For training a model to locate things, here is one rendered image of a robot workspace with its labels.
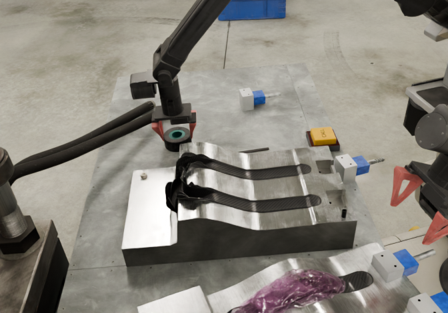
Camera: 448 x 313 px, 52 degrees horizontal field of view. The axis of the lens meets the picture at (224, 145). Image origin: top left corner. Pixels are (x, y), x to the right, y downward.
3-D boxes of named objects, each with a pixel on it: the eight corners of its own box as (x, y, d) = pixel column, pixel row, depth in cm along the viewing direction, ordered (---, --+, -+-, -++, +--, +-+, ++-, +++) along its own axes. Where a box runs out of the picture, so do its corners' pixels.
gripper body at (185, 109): (156, 111, 134) (152, 88, 129) (191, 108, 133) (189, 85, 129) (155, 124, 128) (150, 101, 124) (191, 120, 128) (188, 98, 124)
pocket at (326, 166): (332, 170, 116) (333, 159, 113) (337, 184, 111) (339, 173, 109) (314, 172, 115) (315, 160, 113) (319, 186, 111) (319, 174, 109)
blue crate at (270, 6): (283, 2, 442) (284, -21, 429) (285, 19, 409) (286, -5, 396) (220, 4, 447) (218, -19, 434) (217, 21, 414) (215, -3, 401)
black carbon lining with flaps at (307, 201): (309, 168, 114) (311, 137, 108) (323, 216, 101) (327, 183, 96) (167, 180, 114) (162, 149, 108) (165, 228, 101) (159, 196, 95)
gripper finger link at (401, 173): (395, 222, 81) (426, 181, 77) (373, 196, 86) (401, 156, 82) (421, 226, 84) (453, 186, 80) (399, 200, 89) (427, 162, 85)
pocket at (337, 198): (343, 200, 107) (345, 189, 105) (350, 217, 103) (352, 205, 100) (324, 202, 107) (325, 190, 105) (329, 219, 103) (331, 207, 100)
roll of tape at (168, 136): (192, 134, 140) (191, 125, 138) (191, 150, 134) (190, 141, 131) (165, 136, 140) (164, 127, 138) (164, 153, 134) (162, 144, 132)
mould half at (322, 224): (325, 172, 123) (329, 130, 115) (353, 248, 102) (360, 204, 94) (137, 187, 123) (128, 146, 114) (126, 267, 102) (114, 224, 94)
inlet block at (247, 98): (277, 96, 155) (277, 82, 151) (282, 104, 151) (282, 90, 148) (239, 103, 153) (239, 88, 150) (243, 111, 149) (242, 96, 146)
